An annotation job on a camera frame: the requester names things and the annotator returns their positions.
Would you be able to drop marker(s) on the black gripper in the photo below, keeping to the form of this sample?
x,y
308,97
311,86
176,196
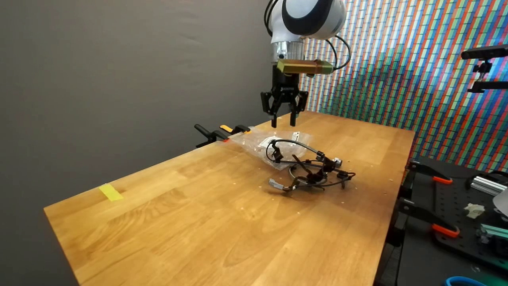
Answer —
x,y
284,89

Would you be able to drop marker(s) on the clear plastic bag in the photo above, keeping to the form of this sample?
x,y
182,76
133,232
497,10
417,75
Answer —
x,y
277,150

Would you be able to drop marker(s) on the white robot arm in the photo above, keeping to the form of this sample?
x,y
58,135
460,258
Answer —
x,y
287,22

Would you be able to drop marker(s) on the yellow black clamp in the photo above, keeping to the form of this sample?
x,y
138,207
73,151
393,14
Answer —
x,y
231,130

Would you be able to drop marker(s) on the black clamp on table edge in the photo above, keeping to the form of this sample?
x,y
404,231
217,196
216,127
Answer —
x,y
211,137

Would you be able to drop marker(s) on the black clamp front table edge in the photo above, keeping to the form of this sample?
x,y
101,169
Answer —
x,y
433,173

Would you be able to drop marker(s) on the yellow tape on table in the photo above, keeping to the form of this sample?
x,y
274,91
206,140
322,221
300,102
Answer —
x,y
109,192

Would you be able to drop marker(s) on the black perforated cart top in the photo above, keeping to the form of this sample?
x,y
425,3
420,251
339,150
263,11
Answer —
x,y
425,258

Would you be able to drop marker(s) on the white cloth on cart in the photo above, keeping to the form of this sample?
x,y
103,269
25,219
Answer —
x,y
473,210

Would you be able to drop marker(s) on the blue tool on cart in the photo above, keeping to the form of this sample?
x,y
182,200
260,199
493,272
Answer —
x,y
458,280

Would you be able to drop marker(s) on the gold wrist camera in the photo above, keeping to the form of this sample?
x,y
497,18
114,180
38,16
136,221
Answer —
x,y
308,67

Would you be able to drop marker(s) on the black clamp orange handle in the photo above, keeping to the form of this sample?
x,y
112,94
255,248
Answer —
x,y
438,224

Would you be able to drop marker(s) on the camera mount arm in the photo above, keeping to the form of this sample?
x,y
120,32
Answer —
x,y
484,54

